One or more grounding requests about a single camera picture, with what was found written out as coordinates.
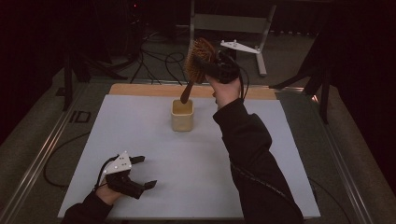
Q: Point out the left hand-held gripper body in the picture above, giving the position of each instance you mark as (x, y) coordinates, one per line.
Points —
(120, 163)

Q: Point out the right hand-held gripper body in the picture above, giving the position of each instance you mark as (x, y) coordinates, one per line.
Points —
(229, 70)

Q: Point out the brown wooden hairbrush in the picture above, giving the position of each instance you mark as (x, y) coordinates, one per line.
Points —
(202, 49)

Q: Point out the beige square cup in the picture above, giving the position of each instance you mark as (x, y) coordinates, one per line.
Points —
(182, 123)

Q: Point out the person's right hand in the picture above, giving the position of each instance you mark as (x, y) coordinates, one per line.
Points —
(225, 91)

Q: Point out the person's left hand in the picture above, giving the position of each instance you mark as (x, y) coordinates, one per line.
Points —
(108, 196)

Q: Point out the white table mat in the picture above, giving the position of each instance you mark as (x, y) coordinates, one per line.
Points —
(186, 161)

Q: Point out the white metal stand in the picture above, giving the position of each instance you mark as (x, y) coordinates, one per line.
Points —
(230, 23)

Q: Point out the black stand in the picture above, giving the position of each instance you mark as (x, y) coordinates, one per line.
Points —
(324, 102)
(67, 84)

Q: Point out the metal floor rail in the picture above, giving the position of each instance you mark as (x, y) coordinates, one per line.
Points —
(39, 161)
(350, 186)
(286, 88)

